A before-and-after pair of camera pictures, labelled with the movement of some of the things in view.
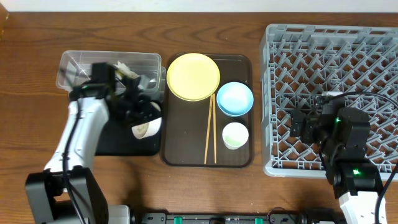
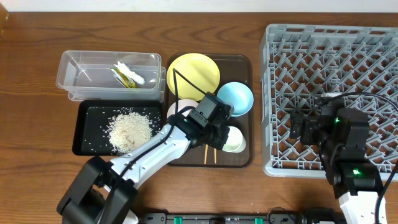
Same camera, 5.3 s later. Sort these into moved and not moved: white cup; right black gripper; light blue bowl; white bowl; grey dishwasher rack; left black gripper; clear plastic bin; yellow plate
Moved: left black gripper; white cup; white bowl
Not moved: light blue bowl; grey dishwasher rack; clear plastic bin; right black gripper; yellow plate
